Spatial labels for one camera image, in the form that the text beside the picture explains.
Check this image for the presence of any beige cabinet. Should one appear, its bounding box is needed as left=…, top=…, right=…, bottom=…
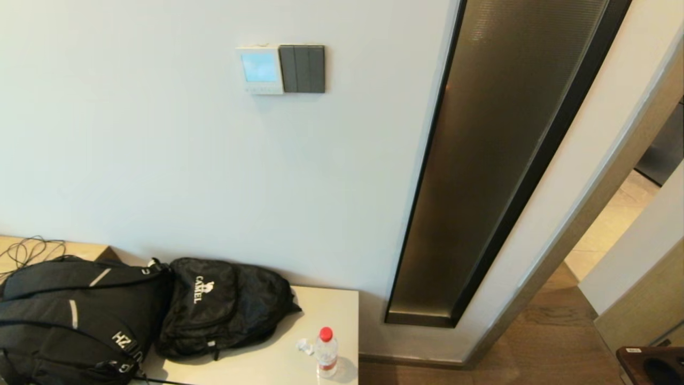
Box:
left=128, top=285, right=360, bottom=385

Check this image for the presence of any taupe door frame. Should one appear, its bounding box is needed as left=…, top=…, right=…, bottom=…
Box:
left=462, top=51, right=684, bottom=369

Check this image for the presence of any light wooden cabinet side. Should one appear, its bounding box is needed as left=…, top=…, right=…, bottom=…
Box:
left=594, top=250, right=684, bottom=353

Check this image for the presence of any dark grey cabinet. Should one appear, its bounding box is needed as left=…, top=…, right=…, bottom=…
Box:
left=635, top=99, right=684, bottom=186

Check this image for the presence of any thin black cable bundle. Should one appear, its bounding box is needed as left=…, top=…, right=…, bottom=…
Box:
left=0, top=235, right=67, bottom=281

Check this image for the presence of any white wall thermostat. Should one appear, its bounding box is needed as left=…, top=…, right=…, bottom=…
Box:
left=237, top=45, right=284, bottom=96

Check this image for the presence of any brown skirting board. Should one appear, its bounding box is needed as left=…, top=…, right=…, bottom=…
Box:
left=359, top=352, right=467, bottom=371

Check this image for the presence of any black backpack with HZ print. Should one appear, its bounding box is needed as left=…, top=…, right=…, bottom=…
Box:
left=0, top=256, right=174, bottom=385

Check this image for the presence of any clear water bottle red cap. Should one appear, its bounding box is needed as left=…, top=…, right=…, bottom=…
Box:
left=314, top=327, right=339, bottom=379

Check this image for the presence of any light wooden desk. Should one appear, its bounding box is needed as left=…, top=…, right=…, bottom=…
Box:
left=0, top=235, right=121, bottom=284

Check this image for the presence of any grey wall light switch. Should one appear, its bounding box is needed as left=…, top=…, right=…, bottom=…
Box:
left=278, top=44, right=325, bottom=94

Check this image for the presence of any black Camel backpack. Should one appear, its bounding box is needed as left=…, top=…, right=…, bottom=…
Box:
left=155, top=257, right=302, bottom=360

